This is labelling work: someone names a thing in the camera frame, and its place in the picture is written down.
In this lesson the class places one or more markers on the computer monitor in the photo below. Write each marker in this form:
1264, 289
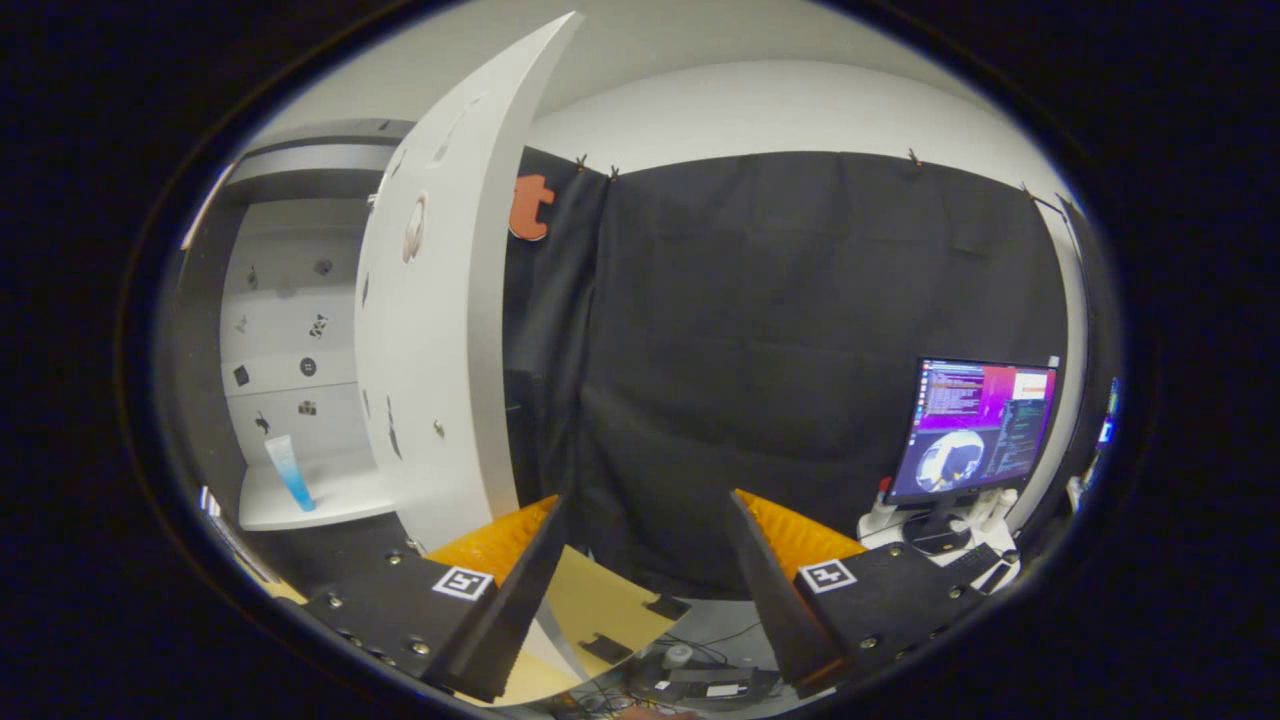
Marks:
975, 425

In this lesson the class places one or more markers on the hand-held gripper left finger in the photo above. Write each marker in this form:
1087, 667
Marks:
510, 620

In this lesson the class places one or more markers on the black table clamp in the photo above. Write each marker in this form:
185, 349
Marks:
605, 647
665, 605

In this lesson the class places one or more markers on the black keyboard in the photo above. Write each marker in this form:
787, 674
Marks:
975, 565

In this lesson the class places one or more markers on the small side monitor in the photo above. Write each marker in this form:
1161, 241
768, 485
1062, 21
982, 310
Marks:
1105, 415

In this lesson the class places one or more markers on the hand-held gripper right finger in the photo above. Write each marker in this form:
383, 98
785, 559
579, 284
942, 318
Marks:
780, 600

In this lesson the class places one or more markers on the white desk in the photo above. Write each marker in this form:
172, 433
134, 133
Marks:
875, 525

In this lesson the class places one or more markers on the white blue tube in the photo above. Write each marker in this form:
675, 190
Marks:
290, 470

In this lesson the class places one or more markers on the dark power strip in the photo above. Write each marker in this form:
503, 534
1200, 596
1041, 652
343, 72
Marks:
700, 682

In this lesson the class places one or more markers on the black backdrop cloth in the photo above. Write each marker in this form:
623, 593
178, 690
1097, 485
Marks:
750, 350

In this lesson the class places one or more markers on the grey cabinet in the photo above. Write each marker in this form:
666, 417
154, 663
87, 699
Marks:
200, 330

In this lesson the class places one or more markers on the white cabinet door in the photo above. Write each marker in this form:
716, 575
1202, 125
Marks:
430, 330

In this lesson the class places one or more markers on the black monitor stand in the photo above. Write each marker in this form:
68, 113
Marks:
935, 535

